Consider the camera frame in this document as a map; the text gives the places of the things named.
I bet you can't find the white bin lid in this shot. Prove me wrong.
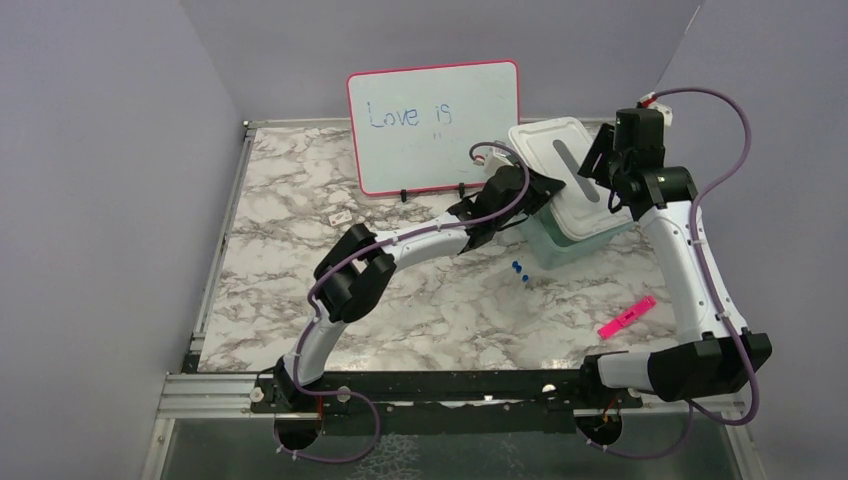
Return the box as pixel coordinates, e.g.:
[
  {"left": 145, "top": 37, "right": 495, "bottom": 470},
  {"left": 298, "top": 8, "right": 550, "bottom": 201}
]
[{"left": 508, "top": 117, "right": 633, "bottom": 241}]

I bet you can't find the teal plastic bin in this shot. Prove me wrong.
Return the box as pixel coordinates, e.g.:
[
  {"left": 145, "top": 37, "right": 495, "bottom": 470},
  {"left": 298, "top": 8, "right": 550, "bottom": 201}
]
[{"left": 518, "top": 208, "right": 634, "bottom": 270}]

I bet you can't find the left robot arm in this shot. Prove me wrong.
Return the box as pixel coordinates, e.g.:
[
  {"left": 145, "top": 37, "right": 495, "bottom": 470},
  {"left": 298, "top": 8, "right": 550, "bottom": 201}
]
[{"left": 273, "top": 165, "right": 566, "bottom": 411}]

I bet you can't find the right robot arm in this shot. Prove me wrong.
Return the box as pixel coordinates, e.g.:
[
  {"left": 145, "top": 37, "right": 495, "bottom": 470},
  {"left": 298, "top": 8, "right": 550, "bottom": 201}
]
[{"left": 576, "top": 108, "right": 772, "bottom": 407}]

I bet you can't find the pink framed whiteboard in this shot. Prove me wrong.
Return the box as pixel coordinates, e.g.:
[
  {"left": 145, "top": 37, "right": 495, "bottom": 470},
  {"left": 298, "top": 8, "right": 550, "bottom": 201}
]
[{"left": 346, "top": 60, "right": 520, "bottom": 196}]

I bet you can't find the pink highlighter marker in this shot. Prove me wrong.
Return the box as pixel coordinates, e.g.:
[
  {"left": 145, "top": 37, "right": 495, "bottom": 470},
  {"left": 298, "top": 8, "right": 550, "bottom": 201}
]
[{"left": 597, "top": 296, "right": 657, "bottom": 340}]

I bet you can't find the small white label card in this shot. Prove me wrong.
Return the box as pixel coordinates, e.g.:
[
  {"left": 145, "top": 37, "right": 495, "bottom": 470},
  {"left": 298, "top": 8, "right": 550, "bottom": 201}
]
[{"left": 329, "top": 211, "right": 352, "bottom": 226}]

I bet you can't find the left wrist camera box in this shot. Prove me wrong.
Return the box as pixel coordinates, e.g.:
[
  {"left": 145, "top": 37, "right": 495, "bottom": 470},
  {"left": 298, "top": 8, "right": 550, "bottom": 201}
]
[{"left": 472, "top": 149, "right": 514, "bottom": 175}]

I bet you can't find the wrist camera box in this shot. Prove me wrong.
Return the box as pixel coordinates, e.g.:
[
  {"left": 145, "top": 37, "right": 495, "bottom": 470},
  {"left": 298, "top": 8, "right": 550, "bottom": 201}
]
[
  {"left": 472, "top": 149, "right": 514, "bottom": 175},
  {"left": 637, "top": 92, "right": 673, "bottom": 128}
]

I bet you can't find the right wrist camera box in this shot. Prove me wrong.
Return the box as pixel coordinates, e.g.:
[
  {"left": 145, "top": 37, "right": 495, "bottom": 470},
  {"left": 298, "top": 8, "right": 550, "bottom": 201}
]
[{"left": 637, "top": 92, "right": 673, "bottom": 128}]

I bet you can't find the black front mounting rail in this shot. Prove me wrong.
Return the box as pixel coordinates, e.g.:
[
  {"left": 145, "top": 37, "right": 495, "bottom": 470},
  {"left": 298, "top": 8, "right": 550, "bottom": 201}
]
[{"left": 158, "top": 367, "right": 747, "bottom": 465}]

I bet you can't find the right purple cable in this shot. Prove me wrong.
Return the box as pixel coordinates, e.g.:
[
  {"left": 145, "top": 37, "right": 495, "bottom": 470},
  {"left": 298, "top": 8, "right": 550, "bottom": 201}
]
[{"left": 576, "top": 87, "right": 762, "bottom": 461}]

